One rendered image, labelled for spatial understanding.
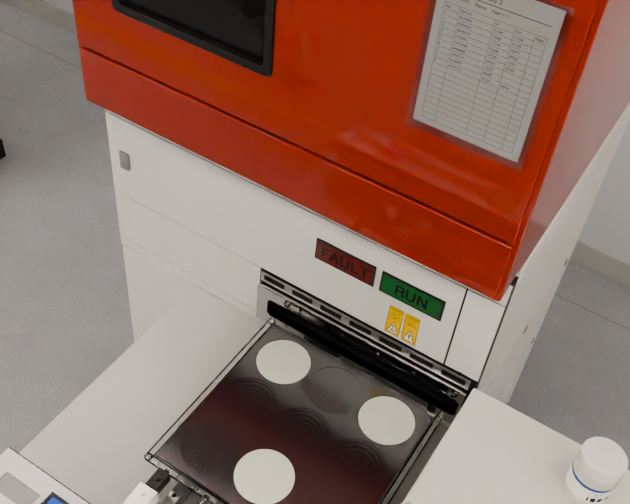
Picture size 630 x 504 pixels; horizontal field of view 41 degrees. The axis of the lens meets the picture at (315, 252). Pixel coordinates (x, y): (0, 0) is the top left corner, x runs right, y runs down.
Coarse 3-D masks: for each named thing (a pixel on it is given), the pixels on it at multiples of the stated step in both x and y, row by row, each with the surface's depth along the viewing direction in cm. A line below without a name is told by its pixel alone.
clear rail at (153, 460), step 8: (144, 456) 136; (152, 456) 136; (152, 464) 136; (160, 464) 135; (168, 472) 134; (176, 472) 134; (176, 480) 134; (192, 488) 133; (200, 488) 133; (200, 496) 133; (208, 496) 132; (216, 496) 132
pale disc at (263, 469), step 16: (240, 464) 136; (256, 464) 137; (272, 464) 137; (288, 464) 137; (240, 480) 135; (256, 480) 135; (272, 480) 135; (288, 480) 135; (256, 496) 133; (272, 496) 133
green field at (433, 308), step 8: (384, 280) 140; (392, 280) 139; (384, 288) 141; (392, 288) 140; (400, 288) 139; (408, 288) 138; (400, 296) 140; (408, 296) 139; (416, 296) 138; (424, 296) 137; (416, 304) 139; (424, 304) 138; (432, 304) 137; (440, 304) 136; (432, 312) 138
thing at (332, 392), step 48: (288, 336) 156; (240, 384) 148; (288, 384) 149; (336, 384) 149; (384, 384) 150; (192, 432) 140; (240, 432) 141; (288, 432) 142; (336, 432) 142; (336, 480) 136; (384, 480) 137
